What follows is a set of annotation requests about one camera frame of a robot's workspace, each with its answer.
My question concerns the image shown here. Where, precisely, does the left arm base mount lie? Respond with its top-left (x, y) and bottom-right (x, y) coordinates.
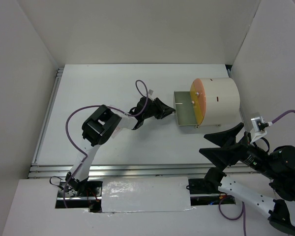
top-left (49, 176), bottom-right (103, 213)

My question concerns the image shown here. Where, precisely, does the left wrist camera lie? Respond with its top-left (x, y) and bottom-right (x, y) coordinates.
top-left (148, 89), bottom-right (154, 100)

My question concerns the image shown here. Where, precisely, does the false lash case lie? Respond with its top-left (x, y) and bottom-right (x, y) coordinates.
top-left (111, 126), bottom-right (122, 138)

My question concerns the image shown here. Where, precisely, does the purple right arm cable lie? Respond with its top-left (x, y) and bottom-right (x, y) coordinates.
top-left (218, 110), bottom-right (295, 236)

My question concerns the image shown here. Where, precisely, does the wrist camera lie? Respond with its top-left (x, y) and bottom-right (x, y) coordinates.
top-left (250, 113), bottom-right (273, 144)
top-left (148, 89), bottom-right (154, 100)

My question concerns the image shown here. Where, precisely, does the yellow drawer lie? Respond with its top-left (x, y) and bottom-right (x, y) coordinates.
top-left (189, 85), bottom-right (208, 125)

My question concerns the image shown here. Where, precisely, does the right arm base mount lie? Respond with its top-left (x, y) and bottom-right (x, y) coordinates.
top-left (186, 178), bottom-right (227, 207)

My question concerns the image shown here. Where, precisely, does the aluminium rail frame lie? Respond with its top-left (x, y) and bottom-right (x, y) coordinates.
top-left (27, 64), bottom-right (249, 179)

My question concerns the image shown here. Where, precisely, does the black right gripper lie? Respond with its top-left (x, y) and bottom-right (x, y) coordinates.
top-left (197, 120), bottom-right (277, 177)

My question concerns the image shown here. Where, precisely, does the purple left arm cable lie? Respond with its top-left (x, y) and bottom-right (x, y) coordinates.
top-left (63, 79), bottom-right (149, 208)

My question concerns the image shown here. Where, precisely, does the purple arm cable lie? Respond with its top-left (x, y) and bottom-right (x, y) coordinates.
top-left (63, 79), bottom-right (149, 208)
top-left (218, 110), bottom-right (295, 236)

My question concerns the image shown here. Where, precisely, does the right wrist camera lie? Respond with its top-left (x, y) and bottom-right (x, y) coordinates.
top-left (250, 113), bottom-right (273, 144)

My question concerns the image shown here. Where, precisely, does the orange drawer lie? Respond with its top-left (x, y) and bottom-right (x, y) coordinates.
top-left (190, 78), bottom-right (206, 109)

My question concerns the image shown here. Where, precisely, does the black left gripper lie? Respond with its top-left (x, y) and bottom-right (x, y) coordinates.
top-left (142, 97), bottom-right (174, 119)

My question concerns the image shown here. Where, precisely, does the grey-green drawer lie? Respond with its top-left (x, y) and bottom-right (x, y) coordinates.
top-left (173, 91), bottom-right (198, 126)

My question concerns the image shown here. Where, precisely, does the white taped cover panel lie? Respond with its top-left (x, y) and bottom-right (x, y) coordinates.
top-left (101, 177), bottom-right (192, 213)

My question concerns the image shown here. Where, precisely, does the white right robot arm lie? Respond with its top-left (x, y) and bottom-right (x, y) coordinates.
top-left (199, 123), bottom-right (295, 236)

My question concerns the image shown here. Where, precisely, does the cream cylindrical drawer organizer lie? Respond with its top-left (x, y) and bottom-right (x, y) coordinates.
top-left (200, 78), bottom-right (240, 126)

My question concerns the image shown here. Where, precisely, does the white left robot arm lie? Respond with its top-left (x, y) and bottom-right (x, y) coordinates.
top-left (65, 96), bottom-right (175, 196)

